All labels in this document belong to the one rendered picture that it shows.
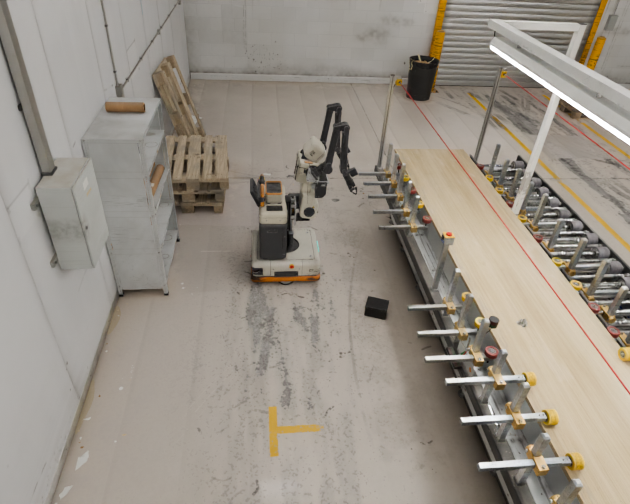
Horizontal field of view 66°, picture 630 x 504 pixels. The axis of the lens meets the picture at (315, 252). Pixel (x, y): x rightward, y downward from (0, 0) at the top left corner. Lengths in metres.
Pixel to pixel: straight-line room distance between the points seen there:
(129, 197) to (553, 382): 3.29
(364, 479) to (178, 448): 1.28
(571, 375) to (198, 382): 2.60
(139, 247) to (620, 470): 3.69
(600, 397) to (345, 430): 1.66
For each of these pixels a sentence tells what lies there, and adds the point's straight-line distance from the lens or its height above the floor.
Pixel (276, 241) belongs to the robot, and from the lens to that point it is 4.48.
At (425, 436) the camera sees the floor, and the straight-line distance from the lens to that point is 3.84.
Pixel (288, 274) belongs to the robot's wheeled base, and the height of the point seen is 0.15.
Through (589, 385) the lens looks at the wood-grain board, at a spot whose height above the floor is 0.90.
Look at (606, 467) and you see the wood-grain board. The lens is 3.01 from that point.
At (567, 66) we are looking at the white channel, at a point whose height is 2.45.
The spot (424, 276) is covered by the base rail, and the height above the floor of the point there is 0.70.
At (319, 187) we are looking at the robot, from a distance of 4.36.
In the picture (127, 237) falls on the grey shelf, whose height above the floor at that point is 0.66.
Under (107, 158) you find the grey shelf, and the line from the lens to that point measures 4.07.
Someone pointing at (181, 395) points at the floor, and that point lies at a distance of 3.96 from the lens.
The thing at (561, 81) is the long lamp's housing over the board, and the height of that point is 2.37.
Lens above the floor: 3.12
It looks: 37 degrees down
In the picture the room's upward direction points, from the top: 4 degrees clockwise
